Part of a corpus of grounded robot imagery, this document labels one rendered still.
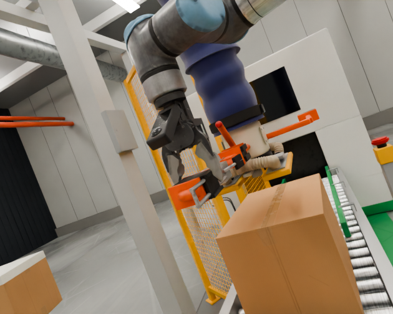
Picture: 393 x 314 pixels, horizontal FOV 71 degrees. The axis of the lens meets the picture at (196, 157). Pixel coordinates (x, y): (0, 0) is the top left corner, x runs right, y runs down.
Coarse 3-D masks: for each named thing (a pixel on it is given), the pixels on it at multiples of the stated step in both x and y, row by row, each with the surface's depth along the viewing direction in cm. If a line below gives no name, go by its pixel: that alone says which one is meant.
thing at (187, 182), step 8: (192, 176) 59; (176, 184) 57; (184, 184) 55; (192, 184) 54; (176, 192) 56; (176, 200) 56; (192, 200) 55; (200, 200) 54; (176, 208) 57; (184, 208) 56
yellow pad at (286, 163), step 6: (288, 156) 115; (282, 162) 106; (288, 162) 104; (282, 168) 97; (288, 168) 94; (264, 174) 99; (270, 174) 96; (276, 174) 95; (282, 174) 95; (264, 180) 97
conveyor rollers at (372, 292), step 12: (324, 180) 278; (336, 180) 265; (336, 216) 186; (348, 216) 176; (348, 240) 151; (360, 240) 143; (360, 252) 134; (360, 264) 126; (372, 264) 124; (360, 276) 118; (372, 276) 116; (360, 288) 111; (372, 288) 109; (372, 300) 102; (384, 300) 100; (240, 312) 123; (372, 312) 95; (384, 312) 93
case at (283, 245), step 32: (256, 192) 156; (288, 192) 130; (320, 192) 112; (256, 224) 103; (288, 224) 94; (320, 224) 90; (224, 256) 106; (256, 256) 101; (288, 256) 96; (320, 256) 92; (256, 288) 103; (288, 288) 98; (320, 288) 94; (352, 288) 90
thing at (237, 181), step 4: (236, 176) 115; (240, 176) 113; (232, 180) 111; (236, 180) 107; (240, 180) 107; (244, 180) 110; (228, 184) 105; (232, 184) 104; (236, 184) 102; (240, 184) 104; (224, 188) 104; (228, 188) 102; (232, 188) 102; (236, 188) 101; (220, 192) 104; (224, 192) 103; (228, 192) 103; (216, 196) 105
